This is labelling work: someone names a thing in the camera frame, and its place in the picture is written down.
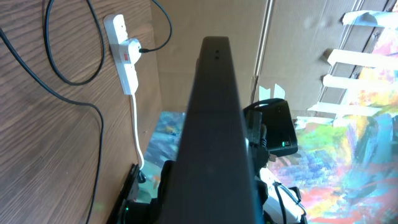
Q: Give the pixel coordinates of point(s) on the Samsung Galaxy smartphone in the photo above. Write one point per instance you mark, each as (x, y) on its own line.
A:
(212, 179)

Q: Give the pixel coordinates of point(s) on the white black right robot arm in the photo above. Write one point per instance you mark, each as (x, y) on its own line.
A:
(270, 135)

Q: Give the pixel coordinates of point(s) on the white charger plug adapter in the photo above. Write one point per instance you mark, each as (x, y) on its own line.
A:
(129, 51)

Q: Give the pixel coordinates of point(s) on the white power strip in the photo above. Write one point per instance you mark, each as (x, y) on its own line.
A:
(117, 33)

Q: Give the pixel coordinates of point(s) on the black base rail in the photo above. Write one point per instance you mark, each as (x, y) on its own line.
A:
(128, 193)

